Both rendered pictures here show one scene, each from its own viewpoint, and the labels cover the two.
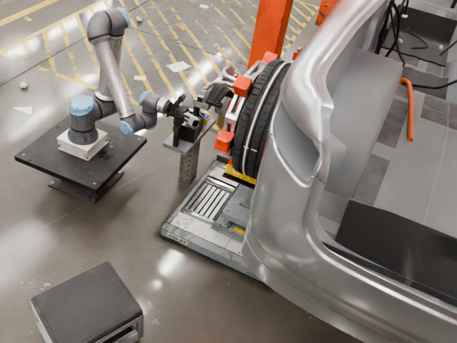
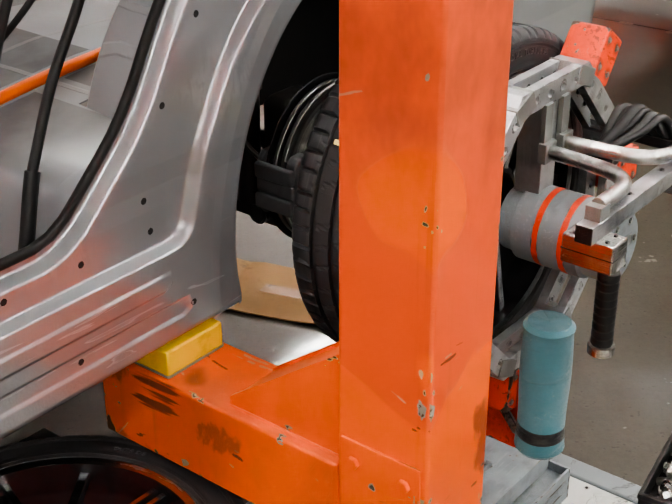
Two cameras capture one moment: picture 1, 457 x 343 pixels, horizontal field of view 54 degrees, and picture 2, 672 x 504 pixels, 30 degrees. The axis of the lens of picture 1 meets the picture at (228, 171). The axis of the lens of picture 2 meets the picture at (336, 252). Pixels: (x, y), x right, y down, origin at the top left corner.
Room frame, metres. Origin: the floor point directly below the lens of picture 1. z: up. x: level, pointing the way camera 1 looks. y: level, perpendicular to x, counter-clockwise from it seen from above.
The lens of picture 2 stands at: (4.12, 0.33, 1.81)
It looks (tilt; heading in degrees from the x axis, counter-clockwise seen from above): 27 degrees down; 200
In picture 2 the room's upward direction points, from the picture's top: straight up
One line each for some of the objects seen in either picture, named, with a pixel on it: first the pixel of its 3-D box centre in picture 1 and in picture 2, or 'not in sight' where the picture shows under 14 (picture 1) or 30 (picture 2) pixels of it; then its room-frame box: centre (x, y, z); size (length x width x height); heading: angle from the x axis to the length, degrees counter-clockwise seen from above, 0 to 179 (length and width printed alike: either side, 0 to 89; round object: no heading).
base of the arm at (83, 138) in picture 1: (82, 130); not in sight; (2.22, 0.96, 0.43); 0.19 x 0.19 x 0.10
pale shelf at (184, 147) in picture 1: (190, 132); not in sight; (2.40, 0.30, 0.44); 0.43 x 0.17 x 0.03; 162
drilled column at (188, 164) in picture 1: (189, 156); not in sight; (2.43, 0.29, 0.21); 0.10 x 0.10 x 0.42; 72
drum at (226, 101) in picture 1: (235, 108); (566, 231); (2.15, 0.03, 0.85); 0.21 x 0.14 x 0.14; 72
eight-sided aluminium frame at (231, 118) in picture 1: (247, 112); (530, 220); (2.12, -0.04, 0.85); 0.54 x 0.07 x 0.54; 162
